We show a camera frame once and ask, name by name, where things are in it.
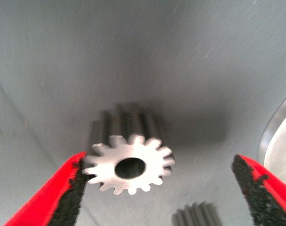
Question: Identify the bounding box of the dark grey table cloth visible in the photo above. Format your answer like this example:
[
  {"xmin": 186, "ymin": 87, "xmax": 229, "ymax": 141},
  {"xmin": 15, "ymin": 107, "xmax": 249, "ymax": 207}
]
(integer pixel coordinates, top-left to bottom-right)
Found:
[{"xmin": 0, "ymin": 0, "xmax": 286, "ymax": 226}]

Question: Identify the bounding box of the small steel planetary gear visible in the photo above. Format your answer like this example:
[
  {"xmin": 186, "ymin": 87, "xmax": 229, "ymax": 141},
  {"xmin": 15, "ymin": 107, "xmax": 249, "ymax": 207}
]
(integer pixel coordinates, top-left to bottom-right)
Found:
[
  {"xmin": 82, "ymin": 102, "xmax": 176, "ymax": 195},
  {"xmin": 171, "ymin": 202, "xmax": 222, "ymax": 226}
]

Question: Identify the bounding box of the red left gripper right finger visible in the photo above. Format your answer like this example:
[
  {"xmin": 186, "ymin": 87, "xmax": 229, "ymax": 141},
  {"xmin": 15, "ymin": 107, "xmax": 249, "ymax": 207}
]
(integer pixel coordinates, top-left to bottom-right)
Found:
[{"xmin": 231, "ymin": 154, "xmax": 286, "ymax": 226}]

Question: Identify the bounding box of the round metal carrier plate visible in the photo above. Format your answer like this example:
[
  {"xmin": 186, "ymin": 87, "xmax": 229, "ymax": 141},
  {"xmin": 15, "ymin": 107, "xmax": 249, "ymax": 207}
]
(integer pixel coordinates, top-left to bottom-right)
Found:
[{"xmin": 258, "ymin": 90, "xmax": 286, "ymax": 179}]

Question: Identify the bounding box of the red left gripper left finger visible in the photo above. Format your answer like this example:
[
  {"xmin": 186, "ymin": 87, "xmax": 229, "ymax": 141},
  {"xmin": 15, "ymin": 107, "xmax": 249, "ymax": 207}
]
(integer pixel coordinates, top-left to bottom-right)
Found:
[{"xmin": 3, "ymin": 151, "xmax": 90, "ymax": 226}]

